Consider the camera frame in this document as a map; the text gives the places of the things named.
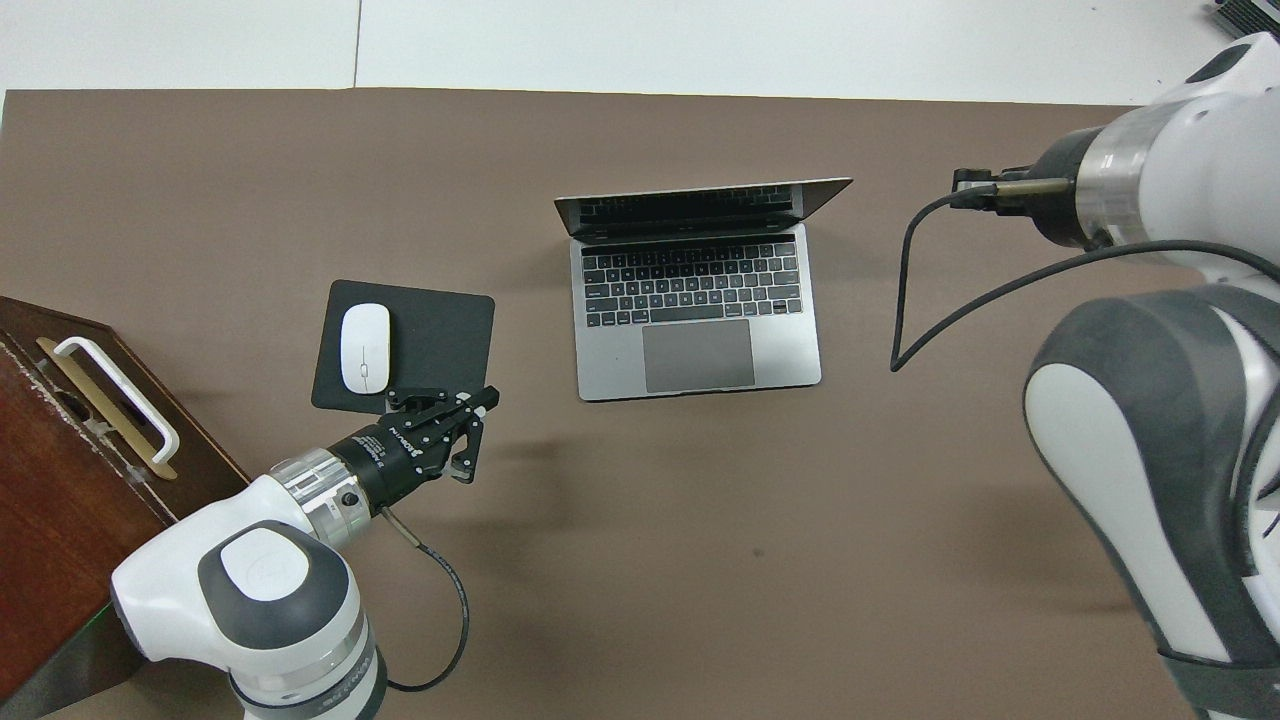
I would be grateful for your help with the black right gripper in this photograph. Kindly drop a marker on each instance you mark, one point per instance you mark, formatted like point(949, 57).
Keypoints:
point(1060, 215)

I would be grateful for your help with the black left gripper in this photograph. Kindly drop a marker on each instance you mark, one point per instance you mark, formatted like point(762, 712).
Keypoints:
point(390, 460)

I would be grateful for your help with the grey laptop with apple logo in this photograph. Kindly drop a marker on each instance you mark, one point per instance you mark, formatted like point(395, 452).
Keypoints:
point(700, 350)

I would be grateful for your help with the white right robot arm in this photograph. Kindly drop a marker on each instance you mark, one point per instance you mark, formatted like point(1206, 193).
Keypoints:
point(1130, 450)

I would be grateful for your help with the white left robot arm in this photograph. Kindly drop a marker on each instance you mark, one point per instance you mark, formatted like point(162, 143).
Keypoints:
point(270, 600)

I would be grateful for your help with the black mouse pad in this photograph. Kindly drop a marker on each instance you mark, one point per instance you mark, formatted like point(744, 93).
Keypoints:
point(440, 330)

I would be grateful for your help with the white computer mouse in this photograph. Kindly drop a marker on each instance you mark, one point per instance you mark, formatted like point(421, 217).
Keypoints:
point(365, 350)

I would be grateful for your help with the brown table mat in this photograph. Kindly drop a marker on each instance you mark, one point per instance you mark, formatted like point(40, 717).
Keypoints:
point(700, 560)

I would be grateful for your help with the grey keyboard device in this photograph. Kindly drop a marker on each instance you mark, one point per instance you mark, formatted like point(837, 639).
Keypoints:
point(1250, 15)

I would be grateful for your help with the dark brown wooden box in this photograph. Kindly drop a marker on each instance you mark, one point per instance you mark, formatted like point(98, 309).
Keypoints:
point(60, 520)

